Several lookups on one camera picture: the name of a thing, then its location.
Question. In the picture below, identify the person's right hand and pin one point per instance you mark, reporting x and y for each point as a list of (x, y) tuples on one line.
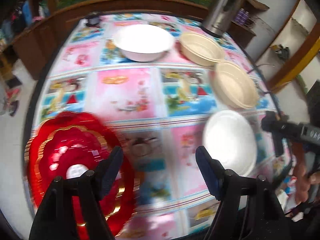
[(303, 181)]

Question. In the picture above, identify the stainless steel thermos jug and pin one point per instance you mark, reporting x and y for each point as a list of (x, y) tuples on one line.
[(221, 13)]

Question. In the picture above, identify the small black box device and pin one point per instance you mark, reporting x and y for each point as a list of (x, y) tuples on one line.
[(92, 20)]

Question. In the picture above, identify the red scalloped plate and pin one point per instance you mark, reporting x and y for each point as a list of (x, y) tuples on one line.
[(70, 144)]

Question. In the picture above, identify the beige plastic bowl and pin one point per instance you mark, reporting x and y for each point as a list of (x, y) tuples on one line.
[(200, 49), (234, 86)]

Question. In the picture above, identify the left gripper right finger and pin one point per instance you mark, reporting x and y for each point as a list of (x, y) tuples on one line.
[(249, 208)]

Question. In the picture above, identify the colourful fruit print tablecloth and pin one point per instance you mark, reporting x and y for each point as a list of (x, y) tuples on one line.
[(159, 107)]

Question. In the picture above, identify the white foam bowl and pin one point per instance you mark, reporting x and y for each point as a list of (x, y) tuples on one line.
[(143, 42), (229, 138)]

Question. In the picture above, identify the eyeglasses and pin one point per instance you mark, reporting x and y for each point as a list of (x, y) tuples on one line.
[(259, 80)]

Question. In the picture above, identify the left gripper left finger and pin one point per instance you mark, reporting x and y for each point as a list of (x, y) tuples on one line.
[(55, 217)]

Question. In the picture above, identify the purple spray cans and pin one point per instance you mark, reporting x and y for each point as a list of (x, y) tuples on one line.
[(241, 17)]

